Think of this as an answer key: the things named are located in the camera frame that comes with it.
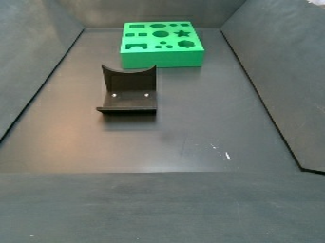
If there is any black curved holder bracket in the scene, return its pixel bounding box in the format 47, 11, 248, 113
97, 65, 158, 114

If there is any green shape sorter block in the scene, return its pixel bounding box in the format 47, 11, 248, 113
120, 21, 205, 68

